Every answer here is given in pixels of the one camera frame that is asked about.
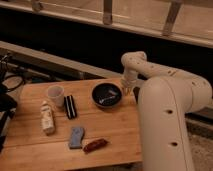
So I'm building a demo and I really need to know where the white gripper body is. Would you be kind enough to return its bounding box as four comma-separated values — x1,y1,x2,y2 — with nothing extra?
121,75,137,95

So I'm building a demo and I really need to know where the black ceramic bowl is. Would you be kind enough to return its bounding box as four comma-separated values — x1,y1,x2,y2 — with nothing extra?
91,83,122,108

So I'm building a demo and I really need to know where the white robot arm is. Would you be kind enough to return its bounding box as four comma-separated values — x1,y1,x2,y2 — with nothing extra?
121,51,212,171

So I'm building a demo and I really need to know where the white plastic cup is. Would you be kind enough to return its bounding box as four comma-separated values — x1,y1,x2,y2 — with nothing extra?
47,85,64,107

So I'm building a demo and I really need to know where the blue sponge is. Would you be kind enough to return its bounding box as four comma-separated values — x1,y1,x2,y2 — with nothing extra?
68,126,84,149

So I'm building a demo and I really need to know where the brown red snack bar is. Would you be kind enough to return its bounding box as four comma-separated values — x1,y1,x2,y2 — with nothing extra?
83,139,108,153

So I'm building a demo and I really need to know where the white squeeze bottle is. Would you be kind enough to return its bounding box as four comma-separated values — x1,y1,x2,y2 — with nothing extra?
40,101,55,135

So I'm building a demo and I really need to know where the metal window bracket middle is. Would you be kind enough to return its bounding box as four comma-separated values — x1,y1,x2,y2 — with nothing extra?
102,0,113,25

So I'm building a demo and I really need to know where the metal window bracket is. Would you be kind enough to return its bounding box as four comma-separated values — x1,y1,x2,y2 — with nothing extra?
102,0,113,25
30,0,43,12
162,0,182,36

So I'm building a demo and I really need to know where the metal window bracket right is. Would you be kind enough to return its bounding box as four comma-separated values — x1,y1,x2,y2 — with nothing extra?
162,0,182,36

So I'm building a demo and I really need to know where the black cables and equipment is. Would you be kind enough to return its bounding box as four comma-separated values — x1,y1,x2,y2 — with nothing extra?
0,53,26,153

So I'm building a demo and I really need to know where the metal window bracket left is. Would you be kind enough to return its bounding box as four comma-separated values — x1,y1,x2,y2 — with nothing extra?
30,0,43,12

